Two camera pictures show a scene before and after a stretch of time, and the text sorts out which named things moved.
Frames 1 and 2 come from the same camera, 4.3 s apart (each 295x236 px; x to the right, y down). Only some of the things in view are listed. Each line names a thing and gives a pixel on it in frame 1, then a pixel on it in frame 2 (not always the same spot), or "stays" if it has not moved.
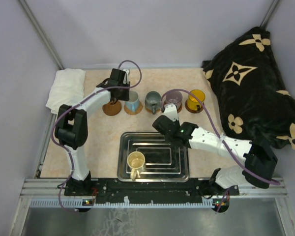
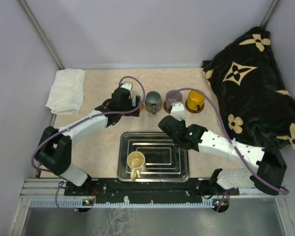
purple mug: [174, 97] stays
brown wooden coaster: [192, 111] stays
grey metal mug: [153, 101] stays
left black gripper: [125, 97] -> [137, 103]
